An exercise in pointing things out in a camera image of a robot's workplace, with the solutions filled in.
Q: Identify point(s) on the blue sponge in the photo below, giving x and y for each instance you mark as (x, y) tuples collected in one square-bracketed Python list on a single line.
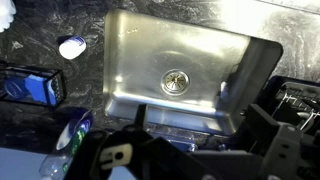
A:
[(38, 90)]

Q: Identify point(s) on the white coffee filters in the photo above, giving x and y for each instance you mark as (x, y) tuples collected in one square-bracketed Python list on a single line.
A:
[(6, 13)]

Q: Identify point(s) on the metal sink drain strainer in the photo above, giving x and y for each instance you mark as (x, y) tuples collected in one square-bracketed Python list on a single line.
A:
[(175, 82)]

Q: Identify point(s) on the clear dish soap bottle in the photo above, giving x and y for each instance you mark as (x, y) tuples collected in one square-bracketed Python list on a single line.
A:
[(71, 136)]

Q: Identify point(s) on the small white bottle blue label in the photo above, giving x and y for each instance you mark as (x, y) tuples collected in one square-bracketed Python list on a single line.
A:
[(71, 48)]

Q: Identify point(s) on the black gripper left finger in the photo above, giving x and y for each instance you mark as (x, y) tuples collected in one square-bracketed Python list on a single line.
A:
[(113, 156)]

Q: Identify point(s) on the black dish rack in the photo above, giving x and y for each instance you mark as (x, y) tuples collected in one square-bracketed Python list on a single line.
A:
[(296, 96)]

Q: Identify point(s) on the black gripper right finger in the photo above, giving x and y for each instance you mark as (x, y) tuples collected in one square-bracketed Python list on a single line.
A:
[(283, 150)]

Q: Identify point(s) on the stainless steel sink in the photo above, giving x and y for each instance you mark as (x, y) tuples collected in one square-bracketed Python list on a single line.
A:
[(150, 56)]

